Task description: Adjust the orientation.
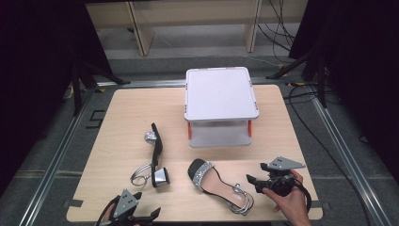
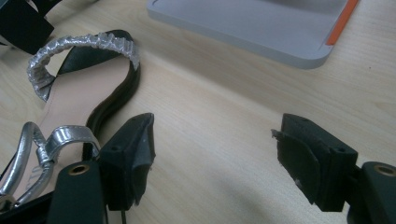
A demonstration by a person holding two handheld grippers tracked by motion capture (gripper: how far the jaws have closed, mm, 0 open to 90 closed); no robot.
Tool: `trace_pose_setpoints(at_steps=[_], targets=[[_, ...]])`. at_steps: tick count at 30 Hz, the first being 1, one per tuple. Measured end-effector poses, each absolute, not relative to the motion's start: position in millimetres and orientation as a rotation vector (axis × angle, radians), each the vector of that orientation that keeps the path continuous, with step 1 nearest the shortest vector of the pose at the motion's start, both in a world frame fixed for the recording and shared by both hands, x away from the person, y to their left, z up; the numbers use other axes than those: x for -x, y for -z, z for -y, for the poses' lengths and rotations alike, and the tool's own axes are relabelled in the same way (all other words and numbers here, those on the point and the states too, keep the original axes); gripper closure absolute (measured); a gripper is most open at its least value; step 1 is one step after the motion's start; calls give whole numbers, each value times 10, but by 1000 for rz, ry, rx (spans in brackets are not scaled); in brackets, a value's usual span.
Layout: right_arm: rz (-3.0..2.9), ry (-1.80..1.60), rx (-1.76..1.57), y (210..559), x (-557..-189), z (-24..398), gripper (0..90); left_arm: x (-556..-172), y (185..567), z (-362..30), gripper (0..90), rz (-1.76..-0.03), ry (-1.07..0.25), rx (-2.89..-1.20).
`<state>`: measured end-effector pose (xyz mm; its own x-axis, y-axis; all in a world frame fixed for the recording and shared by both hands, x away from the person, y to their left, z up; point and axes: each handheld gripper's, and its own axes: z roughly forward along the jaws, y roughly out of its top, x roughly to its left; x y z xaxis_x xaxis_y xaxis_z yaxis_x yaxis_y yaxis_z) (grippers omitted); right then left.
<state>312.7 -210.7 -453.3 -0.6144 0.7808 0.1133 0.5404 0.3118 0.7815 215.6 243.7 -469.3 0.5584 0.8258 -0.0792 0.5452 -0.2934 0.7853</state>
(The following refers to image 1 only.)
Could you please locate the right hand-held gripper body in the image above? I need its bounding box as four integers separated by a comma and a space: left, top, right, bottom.
265, 155, 306, 198

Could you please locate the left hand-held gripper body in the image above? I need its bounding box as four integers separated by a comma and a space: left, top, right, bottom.
107, 188, 141, 226

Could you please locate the black silver strappy heeled sandal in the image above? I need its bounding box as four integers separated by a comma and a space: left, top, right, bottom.
130, 122, 171, 189
187, 158, 255, 217

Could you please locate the white two-tier shoe rack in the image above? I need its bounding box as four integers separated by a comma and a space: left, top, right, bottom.
184, 66, 260, 149

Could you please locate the person's left hand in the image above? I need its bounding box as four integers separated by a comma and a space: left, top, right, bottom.
103, 203, 116, 223

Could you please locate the person's right hand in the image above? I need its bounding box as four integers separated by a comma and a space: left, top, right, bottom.
262, 169, 313, 226

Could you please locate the black tripod stand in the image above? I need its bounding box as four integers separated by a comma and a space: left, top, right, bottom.
265, 46, 328, 109
69, 56, 132, 117

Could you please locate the black curtain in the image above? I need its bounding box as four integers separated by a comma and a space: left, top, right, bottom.
288, 0, 399, 183
0, 0, 114, 196

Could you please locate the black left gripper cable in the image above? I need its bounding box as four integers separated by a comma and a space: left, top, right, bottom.
94, 195, 121, 226

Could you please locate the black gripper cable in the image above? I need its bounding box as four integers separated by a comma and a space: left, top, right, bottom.
94, 195, 121, 226
293, 179, 312, 213

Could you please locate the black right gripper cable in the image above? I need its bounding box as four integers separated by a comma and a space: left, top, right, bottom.
293, 179, 312, 213

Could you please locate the long black floor cable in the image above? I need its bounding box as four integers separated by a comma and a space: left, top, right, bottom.
282, 84, 375, 226

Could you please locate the metal floor rail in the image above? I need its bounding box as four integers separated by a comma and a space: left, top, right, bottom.
96, 76, 314, 89
18, 89, 96, 226
309, 89, 393, 226

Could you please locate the bundle of black hanging cables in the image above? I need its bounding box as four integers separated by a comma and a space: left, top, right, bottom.
256, 0, 296, 64

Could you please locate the light wooden desk frame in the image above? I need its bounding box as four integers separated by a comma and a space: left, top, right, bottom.
85, 0, 310, 57

